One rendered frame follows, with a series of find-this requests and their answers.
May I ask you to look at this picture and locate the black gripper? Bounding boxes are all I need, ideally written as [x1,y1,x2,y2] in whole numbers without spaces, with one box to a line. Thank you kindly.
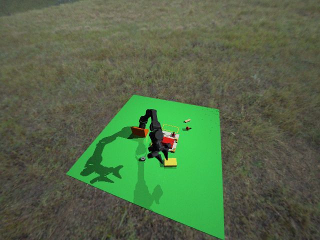
[147,140,172,164]

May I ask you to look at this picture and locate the yellow flat block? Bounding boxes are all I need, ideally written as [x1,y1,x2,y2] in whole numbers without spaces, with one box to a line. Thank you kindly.
[164,158,177,167]

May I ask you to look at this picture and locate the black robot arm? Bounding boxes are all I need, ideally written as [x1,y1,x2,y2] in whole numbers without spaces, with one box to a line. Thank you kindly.
[139,109,164,152]

